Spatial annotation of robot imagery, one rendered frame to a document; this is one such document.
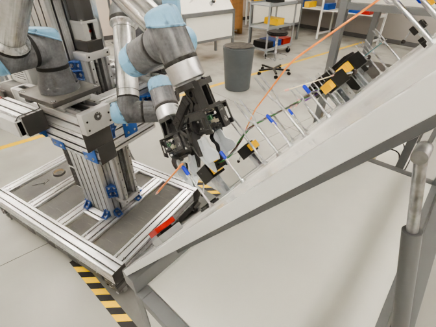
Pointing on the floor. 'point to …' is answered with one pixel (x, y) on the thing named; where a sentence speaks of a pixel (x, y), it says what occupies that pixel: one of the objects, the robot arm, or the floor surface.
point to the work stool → (276, 50)
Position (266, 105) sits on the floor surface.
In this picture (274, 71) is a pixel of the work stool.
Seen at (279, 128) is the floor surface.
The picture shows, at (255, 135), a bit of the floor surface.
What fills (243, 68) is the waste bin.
